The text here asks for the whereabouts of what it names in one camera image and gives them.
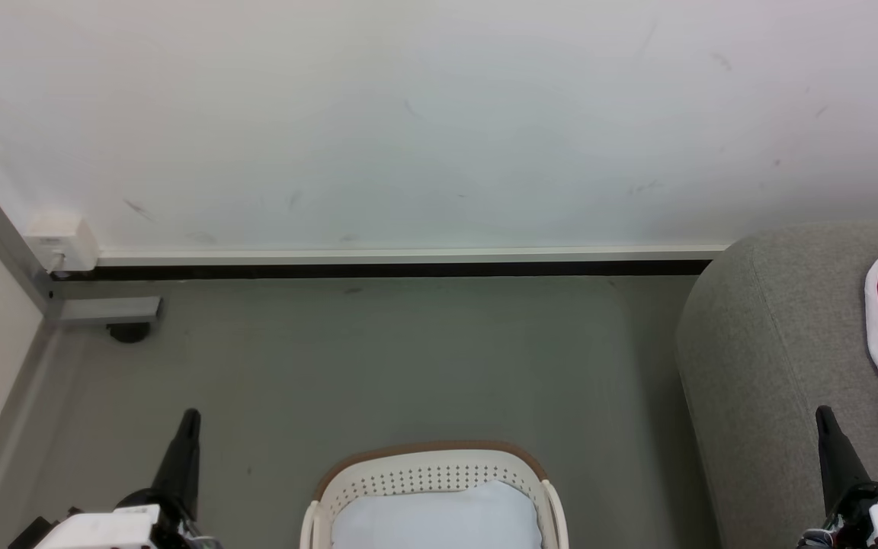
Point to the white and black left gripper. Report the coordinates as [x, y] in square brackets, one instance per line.
[126, 526]

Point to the white laundry basket brown rim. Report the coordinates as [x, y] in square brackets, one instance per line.
[431, 469]

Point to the light blue garment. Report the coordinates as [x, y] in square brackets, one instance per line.
[439, 518]

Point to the black caster wheel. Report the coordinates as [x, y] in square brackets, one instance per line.
[129, 332]

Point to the white wall socket box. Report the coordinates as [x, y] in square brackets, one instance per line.
[65, 240]

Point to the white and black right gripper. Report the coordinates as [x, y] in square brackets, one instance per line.
[877, 518]

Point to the grey metal frame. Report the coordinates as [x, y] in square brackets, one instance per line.
[12, 252]

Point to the grey fabric sofa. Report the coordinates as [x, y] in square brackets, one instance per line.
[774, 358]

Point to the black and white baseboard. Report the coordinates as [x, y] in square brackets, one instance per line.
[408, 263]

